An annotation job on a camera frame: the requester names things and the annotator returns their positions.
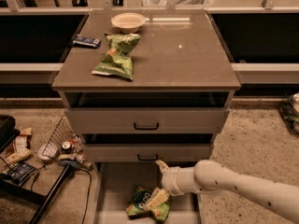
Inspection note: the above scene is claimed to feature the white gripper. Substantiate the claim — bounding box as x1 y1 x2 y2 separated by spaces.
144 160 200 210

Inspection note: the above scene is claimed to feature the green rice chip bag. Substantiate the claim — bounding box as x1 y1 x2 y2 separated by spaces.
126 186 170 221

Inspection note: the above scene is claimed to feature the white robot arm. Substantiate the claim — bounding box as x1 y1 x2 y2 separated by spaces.
144 160 299 224

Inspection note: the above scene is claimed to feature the bottom grey drawer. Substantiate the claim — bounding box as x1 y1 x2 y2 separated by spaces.
93 162 204 224

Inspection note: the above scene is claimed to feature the grey drawer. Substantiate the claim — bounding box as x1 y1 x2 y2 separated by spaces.
93 162 204 224
83 144 211 162
65 107 230 134

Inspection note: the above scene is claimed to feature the top grey drawer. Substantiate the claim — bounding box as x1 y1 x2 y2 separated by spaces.
65 107 230 134

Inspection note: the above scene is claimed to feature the middle grey drawer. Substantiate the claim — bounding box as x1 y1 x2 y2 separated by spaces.
83 144 211 162

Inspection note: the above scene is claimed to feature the grey drawer cabinet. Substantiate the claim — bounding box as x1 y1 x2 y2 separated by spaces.
53 10 240 150

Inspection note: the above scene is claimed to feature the green chip bag on counter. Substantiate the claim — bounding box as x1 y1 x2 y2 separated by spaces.
92 34 141 80

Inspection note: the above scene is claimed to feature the soda can in basket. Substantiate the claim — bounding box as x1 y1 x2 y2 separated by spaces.
61 141 72 154

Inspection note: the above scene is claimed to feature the white round lid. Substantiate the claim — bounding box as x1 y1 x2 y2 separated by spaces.
37 143 58 161

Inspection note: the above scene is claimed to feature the dark blue snack packet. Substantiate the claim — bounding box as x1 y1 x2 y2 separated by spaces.
0 161 37 186

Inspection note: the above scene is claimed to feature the red white snack packet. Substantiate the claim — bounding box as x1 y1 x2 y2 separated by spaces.
6 128 32 157

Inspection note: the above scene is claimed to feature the yellow snack packet on floor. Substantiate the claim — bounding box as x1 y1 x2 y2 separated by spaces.
5 150 31 164

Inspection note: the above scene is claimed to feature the blue snack bar packet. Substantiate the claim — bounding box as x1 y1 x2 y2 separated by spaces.
73 36 101 49

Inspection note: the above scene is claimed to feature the white paper bowl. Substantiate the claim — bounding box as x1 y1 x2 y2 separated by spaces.
111 13 146 34

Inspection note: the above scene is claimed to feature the wire mesh basket left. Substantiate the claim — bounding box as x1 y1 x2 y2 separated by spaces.
46 116 84 165

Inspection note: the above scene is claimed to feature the black cable on floor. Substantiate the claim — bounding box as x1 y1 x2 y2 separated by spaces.
30 165 93 224

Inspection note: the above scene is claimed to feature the wire basket right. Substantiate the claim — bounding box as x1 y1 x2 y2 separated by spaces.
278 93 299 136

